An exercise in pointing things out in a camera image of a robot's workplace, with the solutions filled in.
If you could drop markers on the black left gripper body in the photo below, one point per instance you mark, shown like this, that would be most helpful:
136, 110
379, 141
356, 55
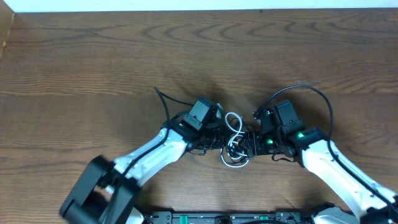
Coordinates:
216, 137

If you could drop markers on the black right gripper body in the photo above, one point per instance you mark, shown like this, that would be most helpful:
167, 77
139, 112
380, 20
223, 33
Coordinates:
249, 143

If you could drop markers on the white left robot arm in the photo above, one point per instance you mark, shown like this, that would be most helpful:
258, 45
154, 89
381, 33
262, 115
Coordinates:
107, 191

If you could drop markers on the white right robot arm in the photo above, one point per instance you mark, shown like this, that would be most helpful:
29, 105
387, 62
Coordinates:
283, 133

